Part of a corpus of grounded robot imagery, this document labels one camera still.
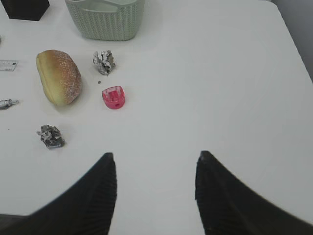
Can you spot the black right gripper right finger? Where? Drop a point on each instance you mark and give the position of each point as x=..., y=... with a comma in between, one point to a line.
x=228, y=207

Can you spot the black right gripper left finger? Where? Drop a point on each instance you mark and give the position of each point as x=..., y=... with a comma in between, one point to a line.
x=86, y=208

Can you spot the paper ball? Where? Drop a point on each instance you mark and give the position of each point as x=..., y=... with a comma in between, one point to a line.
x=104, y=61
x=51, y=136

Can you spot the brown bread roll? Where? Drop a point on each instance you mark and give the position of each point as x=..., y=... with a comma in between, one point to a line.
x=60, y=77

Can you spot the red pencil sharpener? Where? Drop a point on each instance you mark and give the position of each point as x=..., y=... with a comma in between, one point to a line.
x=114, y=97

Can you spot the white grey pen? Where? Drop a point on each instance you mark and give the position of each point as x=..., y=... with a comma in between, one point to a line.
x=5, y=104

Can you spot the light green woven basket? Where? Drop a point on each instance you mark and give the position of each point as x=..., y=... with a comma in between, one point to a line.
x=108, y=20

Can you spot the black mesh pen holder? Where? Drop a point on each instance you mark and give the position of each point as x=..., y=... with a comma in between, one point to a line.
x=31, y=10

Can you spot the clear plastic ruler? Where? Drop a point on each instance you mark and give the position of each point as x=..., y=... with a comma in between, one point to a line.
x=8, y=65

